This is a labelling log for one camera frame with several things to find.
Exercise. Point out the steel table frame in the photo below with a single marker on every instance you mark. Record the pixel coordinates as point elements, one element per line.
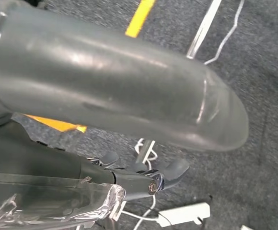
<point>203,28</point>

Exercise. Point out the white power strip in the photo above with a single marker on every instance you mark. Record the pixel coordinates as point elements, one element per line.
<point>184,214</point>

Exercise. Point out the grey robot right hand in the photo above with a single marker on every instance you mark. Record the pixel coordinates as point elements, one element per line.
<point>105,82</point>

